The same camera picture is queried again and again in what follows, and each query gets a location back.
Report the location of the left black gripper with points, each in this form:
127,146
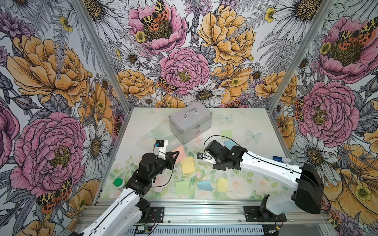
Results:
170,156

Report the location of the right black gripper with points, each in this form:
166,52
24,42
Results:
216,166

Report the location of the blue memo pad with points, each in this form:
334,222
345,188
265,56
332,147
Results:
229,144

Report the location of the torn yellow memo page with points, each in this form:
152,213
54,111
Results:
222,185

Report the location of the green memo pad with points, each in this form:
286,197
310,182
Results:
226,134

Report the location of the torn blue memo page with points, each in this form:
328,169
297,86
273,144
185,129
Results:
204,186

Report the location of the torn pink memo page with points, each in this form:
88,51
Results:
181,155

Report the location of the pale yellow memo pad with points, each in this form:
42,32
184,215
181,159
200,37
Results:
188,165

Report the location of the torn green memo page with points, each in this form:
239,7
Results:
182,188

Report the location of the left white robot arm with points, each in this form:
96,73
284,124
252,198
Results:
131,207

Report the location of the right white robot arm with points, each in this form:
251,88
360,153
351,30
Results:
305,187

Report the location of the green cap white bottle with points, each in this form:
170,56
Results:
119,183

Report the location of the clear glass bowl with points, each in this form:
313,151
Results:
161,132

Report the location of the silver metal first-aid case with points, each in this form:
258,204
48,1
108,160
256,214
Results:
190,122

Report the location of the green circuit board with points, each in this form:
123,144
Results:
143,230

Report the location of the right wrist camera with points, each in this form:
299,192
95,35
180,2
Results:
203,156

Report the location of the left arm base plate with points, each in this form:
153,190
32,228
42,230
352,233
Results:
152,215

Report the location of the aluminium front rail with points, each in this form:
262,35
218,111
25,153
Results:
201,212

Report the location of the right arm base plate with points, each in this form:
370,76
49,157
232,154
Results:
261,214

